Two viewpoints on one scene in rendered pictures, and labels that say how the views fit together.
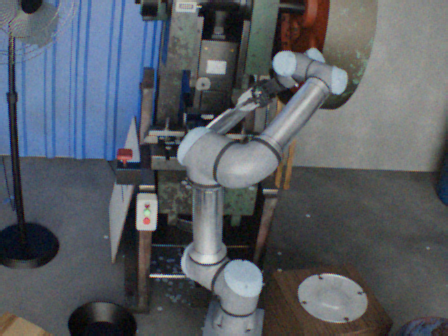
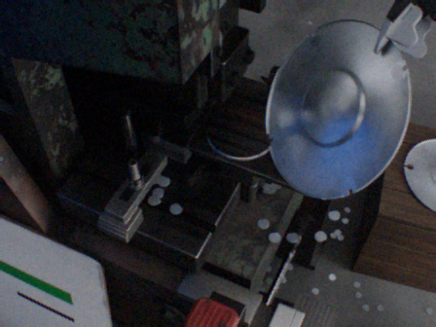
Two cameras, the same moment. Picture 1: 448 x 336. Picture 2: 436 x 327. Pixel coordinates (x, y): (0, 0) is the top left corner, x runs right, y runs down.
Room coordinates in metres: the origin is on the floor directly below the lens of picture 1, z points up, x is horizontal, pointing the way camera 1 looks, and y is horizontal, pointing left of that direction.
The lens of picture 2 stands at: (1.51, 0.58, 1.46)
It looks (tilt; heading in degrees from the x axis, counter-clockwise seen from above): 51 degrees down; 308
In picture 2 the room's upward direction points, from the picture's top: straight up
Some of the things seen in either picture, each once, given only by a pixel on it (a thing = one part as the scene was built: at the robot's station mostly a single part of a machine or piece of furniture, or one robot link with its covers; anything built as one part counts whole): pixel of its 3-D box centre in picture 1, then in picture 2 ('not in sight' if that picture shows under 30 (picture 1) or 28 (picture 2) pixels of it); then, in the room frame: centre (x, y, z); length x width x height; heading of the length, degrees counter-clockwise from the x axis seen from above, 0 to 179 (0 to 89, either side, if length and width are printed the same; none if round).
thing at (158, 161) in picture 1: (203, 148); (182, 148); (1.98, 0.10, 0.68); 0.45 x 0.30 x 0.06; 102
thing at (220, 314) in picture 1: (236, 313); not in sight; (1.19, -0.10, 0.50); 0.15 x 0.15 x 0.10
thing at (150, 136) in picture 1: (164, 129); (133, 184); (1.94, 0.26, 0.76); 0.17 x 0.06 x 0.10; 102
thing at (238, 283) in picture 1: (239, 285); not in sight; (1.20, -0.10, 0.62); 0.13 x 0.12 x 0.14; 54
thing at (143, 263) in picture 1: (137, 176); (78, 274); (2.06, 0.39, 0.45); 0.92 x 0.12 x 0.90; 12
